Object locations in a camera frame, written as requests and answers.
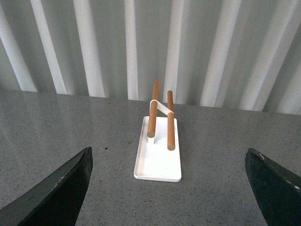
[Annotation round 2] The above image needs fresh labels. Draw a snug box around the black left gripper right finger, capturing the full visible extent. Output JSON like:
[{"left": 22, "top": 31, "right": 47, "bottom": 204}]
[{"left": 245, "top": 148, "right": 301, "bottom": 226}]

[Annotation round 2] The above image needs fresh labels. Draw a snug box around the white towel rack stand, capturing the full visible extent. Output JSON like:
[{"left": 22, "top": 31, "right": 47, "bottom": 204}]
[{"left": 134, "top": 81, "right": 182, "bottom": 182}]

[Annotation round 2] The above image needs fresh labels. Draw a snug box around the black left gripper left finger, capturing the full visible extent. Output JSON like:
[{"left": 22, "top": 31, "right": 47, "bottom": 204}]
[{"left": 0, "top": 147, "right": 93, "bottom": 226}]

